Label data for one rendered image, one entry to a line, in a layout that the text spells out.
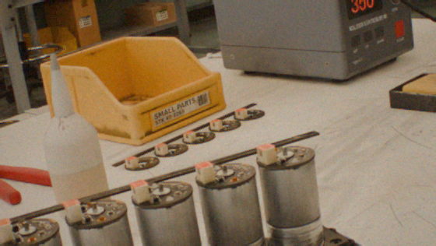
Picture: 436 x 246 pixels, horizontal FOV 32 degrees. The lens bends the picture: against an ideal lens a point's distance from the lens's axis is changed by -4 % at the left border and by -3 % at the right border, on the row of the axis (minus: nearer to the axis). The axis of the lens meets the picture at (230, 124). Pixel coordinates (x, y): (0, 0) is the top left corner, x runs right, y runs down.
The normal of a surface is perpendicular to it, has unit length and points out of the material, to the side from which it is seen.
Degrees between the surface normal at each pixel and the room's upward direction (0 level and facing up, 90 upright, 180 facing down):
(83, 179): 90
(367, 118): 0
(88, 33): 90
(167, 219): 90
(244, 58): 90
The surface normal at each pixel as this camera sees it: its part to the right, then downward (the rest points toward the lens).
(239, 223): 0.29, 0.24
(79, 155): 0.49, 0.30
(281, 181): -0.30, 0.32
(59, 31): -0.72, 0.27
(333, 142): -0.15, -0.95
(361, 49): 0.69, 0.11
